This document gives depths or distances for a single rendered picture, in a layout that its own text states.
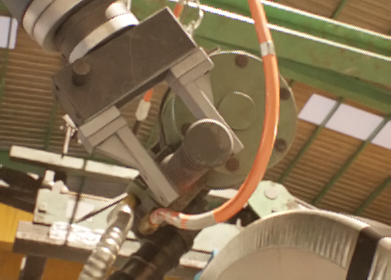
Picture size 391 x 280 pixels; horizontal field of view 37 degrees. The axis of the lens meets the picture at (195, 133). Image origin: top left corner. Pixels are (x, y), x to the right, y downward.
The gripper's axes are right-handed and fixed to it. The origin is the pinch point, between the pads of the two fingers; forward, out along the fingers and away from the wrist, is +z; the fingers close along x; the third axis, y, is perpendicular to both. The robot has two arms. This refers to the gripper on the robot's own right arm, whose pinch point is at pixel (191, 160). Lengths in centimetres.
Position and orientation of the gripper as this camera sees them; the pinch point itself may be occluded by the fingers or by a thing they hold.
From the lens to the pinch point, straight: 54.8
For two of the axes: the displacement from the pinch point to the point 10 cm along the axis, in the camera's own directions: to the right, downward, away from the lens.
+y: 2.3, -2.6, -9.4
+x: 7.7, -5.5, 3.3
